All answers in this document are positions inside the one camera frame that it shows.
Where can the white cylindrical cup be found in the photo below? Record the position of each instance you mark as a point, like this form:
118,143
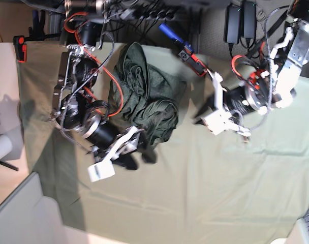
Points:
5,146

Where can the white power strip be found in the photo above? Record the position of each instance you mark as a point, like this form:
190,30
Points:
142,14

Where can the white bin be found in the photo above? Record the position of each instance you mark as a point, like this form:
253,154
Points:
27,216

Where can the light green table cloth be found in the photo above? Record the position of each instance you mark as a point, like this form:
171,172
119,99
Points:
202,189

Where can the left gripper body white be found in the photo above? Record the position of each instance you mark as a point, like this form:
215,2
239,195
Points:
220,119

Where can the green T-shirt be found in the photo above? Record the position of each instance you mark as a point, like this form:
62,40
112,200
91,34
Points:
149,98

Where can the orange black corner clamp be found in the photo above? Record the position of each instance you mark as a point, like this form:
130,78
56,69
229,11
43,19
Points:
20,48

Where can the blue orange bar clamp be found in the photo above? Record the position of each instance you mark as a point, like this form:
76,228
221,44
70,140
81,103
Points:
185,51

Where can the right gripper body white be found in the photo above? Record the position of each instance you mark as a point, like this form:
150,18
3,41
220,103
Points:
125,143

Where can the black stick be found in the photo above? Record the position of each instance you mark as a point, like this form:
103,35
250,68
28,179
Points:
10,166

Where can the black power adapter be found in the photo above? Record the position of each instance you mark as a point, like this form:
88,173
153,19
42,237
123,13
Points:
249,19
232,25

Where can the blue spring clamp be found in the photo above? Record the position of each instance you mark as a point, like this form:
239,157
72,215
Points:
36,31

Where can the left black power adapter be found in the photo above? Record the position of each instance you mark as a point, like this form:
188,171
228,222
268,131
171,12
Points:
232,25

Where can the right black power adapter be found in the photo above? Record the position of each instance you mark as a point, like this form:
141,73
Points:
249,19

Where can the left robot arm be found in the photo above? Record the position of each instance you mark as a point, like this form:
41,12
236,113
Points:
264,87

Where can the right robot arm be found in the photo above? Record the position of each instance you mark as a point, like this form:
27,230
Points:
74,106

